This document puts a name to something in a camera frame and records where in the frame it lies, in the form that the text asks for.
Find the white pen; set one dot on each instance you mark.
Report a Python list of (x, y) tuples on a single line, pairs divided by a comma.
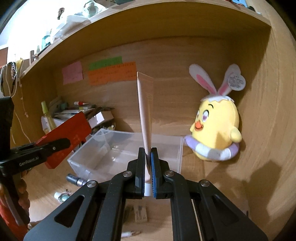
[(130, 234)]

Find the stack of books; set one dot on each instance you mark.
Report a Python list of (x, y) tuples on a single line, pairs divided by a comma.
[(67, 114)]

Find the light blue cream tube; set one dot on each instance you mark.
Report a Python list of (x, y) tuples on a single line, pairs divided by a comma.
[(62, 197)]

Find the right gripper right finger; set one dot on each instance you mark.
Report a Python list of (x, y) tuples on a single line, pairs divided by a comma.
[(199, 211)]

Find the person's left hand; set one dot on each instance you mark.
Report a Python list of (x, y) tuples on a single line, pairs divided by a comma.
[(14, 197)]

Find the red white marker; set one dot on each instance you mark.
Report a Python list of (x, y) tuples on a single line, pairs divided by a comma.
[(80, 103)]

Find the small stamp block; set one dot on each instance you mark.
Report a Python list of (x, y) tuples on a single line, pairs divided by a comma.
[(140, 213)]

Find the yellow spray bottle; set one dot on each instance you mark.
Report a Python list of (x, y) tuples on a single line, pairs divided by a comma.
[(49, 122)]

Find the dark green bottle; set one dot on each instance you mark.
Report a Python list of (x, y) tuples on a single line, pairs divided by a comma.
[(76, 180)]

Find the clear plastic storage bin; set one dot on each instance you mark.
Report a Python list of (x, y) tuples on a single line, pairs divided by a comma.
[(107, 153)]

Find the orange sticky note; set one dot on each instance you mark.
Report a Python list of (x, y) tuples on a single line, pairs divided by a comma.
[(114, 73)]

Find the green sticky note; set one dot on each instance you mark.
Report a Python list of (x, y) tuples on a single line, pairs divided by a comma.
[(105, 63)]

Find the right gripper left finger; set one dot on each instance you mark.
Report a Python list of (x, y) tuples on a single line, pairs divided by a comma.
[(95, 211)]

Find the yellow chick plush toy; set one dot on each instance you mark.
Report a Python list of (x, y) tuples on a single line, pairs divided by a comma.
[(215, 134)]

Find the orange jacket sleeve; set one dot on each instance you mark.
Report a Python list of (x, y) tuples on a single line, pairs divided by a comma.
[(18, 230)]

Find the wooden shelf board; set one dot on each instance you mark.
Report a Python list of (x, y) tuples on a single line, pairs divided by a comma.
[(145, 20)]

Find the pink sticky note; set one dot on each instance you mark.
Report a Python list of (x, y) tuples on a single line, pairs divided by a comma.
[(72, 73)]

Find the pink cosmetic tube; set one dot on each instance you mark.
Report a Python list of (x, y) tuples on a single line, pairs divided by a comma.
[(145, 89)]

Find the red foil pouch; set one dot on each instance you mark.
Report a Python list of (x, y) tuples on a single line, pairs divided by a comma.
[(61, 141)]

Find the small white box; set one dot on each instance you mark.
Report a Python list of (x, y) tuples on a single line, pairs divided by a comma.
[(100, 118)]

